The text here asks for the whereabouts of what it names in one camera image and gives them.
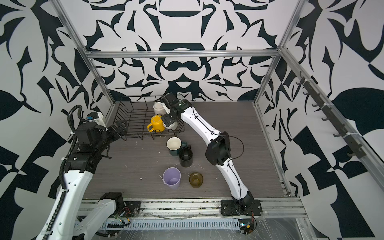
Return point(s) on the olive glass cup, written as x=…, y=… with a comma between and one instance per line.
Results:
x=196, y=180

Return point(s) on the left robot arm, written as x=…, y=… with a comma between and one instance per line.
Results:
x=91, y=143

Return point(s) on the black wire dish rack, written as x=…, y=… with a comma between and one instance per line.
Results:
x=135, y=113

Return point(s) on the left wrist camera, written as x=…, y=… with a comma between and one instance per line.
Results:
x=98, y=118

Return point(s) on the white slotted cable duct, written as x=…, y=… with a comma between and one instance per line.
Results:
x=176, y=224

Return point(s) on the dark green mug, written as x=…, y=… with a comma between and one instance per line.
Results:
x=174, y=145

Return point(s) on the white mug red inside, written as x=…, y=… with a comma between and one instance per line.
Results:
x=159, y=109

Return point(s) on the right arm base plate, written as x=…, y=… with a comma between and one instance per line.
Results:
x=230, y=208

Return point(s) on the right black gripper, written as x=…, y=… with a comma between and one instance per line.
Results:
x=166, y=119

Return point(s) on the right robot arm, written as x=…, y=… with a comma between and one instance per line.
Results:
x=218, y=151

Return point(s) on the small green circuit board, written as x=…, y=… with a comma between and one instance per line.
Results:
x=247, y=226

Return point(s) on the cream white mug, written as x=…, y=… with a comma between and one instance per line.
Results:
x=172, y=127

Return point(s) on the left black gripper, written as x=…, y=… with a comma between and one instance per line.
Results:
x=123, y=131

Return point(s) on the black mug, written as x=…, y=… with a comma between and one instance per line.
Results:
x=186, y=157

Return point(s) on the lavender cup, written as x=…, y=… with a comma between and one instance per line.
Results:
x=172, y=177

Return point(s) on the grey wall hook rail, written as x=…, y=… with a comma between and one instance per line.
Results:
x=333, y=116

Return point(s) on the yellow mug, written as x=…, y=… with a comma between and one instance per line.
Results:
x=156, y=124

